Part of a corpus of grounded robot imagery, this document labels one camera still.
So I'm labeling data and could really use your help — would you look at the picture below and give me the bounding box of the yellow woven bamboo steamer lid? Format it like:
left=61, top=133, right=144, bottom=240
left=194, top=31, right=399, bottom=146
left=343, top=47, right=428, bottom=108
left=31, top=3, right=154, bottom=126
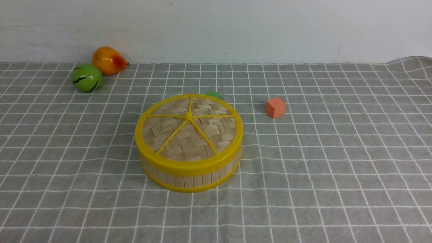
left=135, top=94, right=243, bottom=177

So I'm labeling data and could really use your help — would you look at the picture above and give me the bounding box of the yellow bamboo steamer basket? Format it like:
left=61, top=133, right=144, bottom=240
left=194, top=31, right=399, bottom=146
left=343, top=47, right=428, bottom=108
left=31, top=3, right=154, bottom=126
left=139, top=148, right=243, bottom=193

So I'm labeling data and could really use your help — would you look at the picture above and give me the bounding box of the green cube block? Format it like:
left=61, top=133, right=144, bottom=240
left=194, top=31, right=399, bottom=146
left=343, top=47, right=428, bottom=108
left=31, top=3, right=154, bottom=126
left=204, top=92, right=219, bottom=99

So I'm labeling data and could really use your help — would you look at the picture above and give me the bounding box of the orange cube block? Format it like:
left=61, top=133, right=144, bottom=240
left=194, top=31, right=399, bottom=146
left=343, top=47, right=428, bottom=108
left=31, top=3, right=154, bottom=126
left=265, top=97, right=287, bottom=119

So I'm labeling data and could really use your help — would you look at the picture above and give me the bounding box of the grey white checked tablecloth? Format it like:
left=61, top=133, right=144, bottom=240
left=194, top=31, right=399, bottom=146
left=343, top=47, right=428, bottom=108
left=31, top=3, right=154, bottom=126
left=0, top=57, right=432, bottom=243

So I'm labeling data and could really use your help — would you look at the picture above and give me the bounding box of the orange yellow toy pear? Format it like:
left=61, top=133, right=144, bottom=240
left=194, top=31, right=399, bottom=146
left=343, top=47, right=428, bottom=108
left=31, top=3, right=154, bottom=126
left=91, top=46, right=129, bottom=76

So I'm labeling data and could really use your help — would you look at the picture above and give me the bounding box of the green toy apple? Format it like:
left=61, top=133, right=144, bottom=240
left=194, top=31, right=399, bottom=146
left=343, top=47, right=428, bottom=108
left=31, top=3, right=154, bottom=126
left=71, top=63, right=103, bottom=93

